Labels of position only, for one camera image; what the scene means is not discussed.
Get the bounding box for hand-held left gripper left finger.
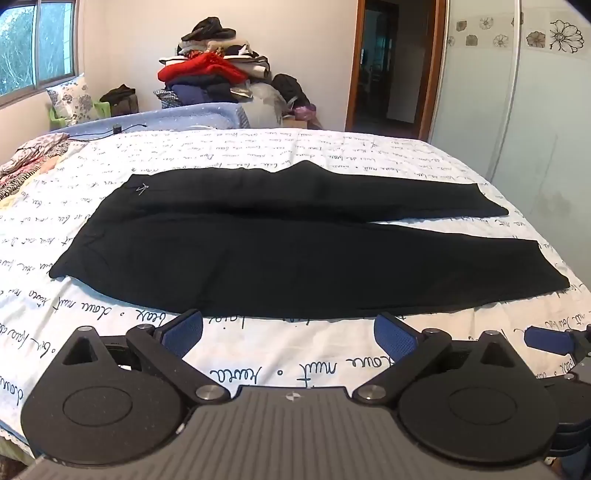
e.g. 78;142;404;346
60;308;232;409

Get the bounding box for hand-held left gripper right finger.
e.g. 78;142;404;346
353;313;525;408

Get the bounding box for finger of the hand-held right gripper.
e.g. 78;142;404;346
523;324;591;366

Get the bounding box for black pants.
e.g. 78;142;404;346
48;161;570;320

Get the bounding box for white script print bed sheet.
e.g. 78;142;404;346
0;127;591;446

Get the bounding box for blue dotted blanket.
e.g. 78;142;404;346
48;102;245;137

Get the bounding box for patterned quilt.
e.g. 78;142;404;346
0;135;86;200

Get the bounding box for flower print wardrobe door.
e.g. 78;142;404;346
427;0;591;261

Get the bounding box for green plastic chair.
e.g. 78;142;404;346
48;99;114;128

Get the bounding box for translucent plastic bag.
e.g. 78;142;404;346
250;83;290;128

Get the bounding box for dark bag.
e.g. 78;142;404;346
99;84;140;117

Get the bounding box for floral pillow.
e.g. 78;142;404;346
46;74;100;125

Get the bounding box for pile of clothes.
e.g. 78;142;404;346
154;16;274;106

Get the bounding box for black backpack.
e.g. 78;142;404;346
271;74;311;110

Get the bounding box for window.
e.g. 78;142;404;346
0;0;77;109

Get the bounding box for black cable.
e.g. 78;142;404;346
68;124;149;140

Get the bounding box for wooden door frame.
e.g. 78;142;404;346
345;0;448;140

